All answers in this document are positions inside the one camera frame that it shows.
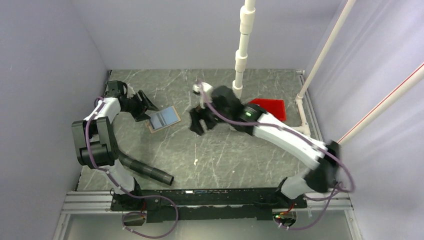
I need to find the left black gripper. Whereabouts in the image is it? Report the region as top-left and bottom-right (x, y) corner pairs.
(122, 90), (159, 122)

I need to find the white diagonal pole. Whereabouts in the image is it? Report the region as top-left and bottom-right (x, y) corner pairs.
(296, 0), (356, 101)

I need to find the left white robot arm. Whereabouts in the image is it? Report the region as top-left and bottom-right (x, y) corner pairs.
(71, 80), (159, 210)

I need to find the purple cable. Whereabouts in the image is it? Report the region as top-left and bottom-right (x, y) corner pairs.
(195, 79), (356, 232)
(84, 96), (180, 240)

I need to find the white pole with red stripe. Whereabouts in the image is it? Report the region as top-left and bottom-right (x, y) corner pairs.
(337, 63), (424, 145)

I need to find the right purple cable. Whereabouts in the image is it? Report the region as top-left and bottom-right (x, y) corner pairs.
(195, 79), (356, 232)

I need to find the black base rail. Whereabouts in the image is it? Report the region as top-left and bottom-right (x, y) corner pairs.
(110, 187), (307, 223)

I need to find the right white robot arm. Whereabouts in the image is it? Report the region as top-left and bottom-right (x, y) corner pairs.
(189, 82), (340, 208)

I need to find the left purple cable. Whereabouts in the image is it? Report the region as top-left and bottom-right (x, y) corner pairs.
(84, 96), (180, 240)

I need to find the red plastic bin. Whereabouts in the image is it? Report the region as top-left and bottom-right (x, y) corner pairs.
(248, 98), (287, 122)

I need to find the white PVC pipe frame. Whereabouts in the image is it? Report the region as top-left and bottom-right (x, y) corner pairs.
(229, 0), (314, 138)

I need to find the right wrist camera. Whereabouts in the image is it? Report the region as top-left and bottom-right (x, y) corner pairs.
(192, 82), (214, 100)

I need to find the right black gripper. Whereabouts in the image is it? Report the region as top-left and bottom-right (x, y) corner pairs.
(190, 95), (233, 136)

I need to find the black corrugated hose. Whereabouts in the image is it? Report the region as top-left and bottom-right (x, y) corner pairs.
(117, 150), (175, 187)

